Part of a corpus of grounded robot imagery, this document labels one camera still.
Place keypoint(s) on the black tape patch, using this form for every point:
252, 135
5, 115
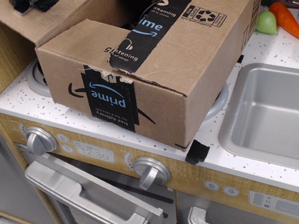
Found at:
197, 153

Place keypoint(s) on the green toy vegetable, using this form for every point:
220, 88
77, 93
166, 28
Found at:
266, 23

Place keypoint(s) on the silver dishwasher door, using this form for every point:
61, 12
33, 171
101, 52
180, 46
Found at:
195, 210

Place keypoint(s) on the cardboard Amazon Prime box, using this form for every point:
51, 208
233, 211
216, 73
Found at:
154, 67

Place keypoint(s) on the silver stove knob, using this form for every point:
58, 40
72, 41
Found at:
40, 141
151, 171

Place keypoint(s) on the silver toy oven door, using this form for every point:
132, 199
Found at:
81, 198

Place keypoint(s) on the orange toy carrot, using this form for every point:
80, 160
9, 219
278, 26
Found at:
284, 18

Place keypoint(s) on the right silver stove knob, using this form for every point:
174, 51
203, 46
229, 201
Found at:
151, 171

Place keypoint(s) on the left silver stove knob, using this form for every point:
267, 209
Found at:
40, 141

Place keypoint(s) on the silver toy sink basin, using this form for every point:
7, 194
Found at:
262, 119

